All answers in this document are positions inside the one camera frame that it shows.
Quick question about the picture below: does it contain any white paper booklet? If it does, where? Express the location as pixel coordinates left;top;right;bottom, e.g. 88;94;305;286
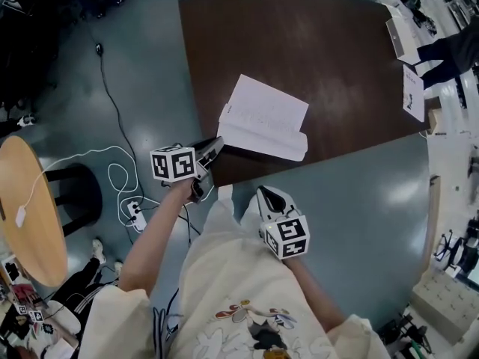
216;73;310;163

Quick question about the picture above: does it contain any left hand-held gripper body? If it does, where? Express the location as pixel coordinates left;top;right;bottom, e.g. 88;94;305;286
149;142;213;203

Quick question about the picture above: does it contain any person's left forearm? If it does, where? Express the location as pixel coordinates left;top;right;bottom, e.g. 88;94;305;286
117;179;196;297

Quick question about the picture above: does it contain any person's right forearm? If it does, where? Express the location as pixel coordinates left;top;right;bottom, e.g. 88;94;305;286
281;254;347;333

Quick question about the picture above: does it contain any white charging cable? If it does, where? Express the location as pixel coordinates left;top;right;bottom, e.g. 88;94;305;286
22;144;162;227

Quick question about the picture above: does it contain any white booklet with black print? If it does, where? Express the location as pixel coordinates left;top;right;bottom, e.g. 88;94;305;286
401;64;426;123

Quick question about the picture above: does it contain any cardboard box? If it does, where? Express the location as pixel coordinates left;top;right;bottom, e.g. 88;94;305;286
426;105;443;137

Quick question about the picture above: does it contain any black chair base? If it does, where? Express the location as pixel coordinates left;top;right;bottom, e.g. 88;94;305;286
433;229;479;277

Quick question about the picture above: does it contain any white perforated board box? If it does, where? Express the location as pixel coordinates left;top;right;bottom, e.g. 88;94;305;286
409;270;477;346

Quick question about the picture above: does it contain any person's cream printed shirt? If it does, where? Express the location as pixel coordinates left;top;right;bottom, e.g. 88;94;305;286
77;191;392;359

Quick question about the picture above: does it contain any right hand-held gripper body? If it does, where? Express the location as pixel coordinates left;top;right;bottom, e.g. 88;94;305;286
259;206;311;260

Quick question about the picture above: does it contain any black round table base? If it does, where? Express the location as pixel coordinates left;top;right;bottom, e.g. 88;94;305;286
44;162;104;238

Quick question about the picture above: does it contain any white power strip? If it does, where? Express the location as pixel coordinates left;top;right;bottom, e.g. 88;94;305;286
126;200;148;233

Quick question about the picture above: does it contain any round wooden table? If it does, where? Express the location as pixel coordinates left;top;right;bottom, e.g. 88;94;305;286
0;135;69;289

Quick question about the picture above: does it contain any black floor cable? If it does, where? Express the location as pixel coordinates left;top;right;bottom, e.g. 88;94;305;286
83;16;203;247

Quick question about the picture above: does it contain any flat white box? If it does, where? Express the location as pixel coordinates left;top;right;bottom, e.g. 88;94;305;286
385;4;423;66

